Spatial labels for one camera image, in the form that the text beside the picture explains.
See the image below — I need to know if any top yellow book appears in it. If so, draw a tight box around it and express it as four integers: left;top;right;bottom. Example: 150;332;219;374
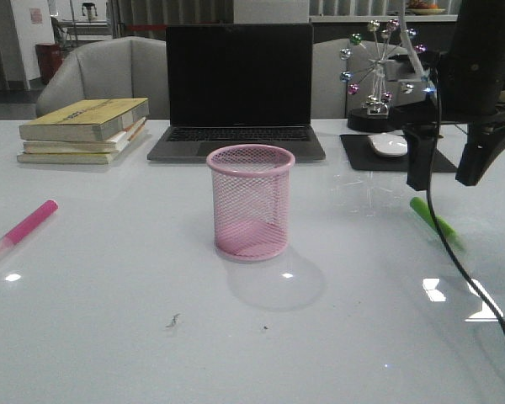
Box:
19;98;149;141

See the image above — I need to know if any pink mesh pen holder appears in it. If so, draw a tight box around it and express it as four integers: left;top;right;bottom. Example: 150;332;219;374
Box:
206;144;295;261

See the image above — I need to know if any green highlighter pen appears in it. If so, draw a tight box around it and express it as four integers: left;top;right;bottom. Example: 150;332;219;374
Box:
409;197;465;251

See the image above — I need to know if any pink highlighter pen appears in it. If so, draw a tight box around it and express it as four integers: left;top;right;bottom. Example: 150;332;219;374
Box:
0;199;58;259

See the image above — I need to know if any grey armchair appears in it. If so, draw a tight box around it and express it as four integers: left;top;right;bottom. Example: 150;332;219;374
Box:
35;36;170;120
311;38;406;119

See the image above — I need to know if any bottom yellow book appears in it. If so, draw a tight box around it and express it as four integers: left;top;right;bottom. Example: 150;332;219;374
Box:
17;125;145;165

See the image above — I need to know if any right grey armchair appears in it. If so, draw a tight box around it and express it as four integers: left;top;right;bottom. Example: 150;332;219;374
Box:
311;38;406;119

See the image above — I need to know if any ferris wheel desk toy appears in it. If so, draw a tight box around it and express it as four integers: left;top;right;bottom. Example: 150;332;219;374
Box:
338;18;428;132

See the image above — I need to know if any white computer mouse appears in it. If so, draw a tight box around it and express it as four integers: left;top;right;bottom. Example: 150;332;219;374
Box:
367;133;408;157

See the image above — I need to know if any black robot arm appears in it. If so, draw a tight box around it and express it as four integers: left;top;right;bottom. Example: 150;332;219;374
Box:
393;1;505;191

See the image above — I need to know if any black cable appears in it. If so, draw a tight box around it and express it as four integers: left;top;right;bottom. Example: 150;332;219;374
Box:
425;62;505;404

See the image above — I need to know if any red bin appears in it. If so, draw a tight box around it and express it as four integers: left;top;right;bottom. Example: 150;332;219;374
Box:
35;43;62;84

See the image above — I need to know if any grey open laptop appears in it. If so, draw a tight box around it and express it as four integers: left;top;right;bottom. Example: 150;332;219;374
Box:
147;23;326;163

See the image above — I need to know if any black mouse pad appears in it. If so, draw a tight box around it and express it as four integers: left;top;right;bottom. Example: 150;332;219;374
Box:
339;133;459;173

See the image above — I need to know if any middle cream book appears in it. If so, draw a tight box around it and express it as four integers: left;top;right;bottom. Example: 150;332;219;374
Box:
23;117;146;154

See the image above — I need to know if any yellow book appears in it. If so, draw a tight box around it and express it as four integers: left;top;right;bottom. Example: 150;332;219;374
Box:
17;125;145;165
19;98;149;141

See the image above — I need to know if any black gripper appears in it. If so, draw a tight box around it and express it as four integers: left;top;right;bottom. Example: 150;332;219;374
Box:
389;50;505;190

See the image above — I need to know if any fruit bowl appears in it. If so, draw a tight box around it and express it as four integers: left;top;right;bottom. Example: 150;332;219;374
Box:
406;0;445;16

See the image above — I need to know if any left grey armchair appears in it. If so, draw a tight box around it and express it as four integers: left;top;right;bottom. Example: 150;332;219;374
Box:
35;36;170;120

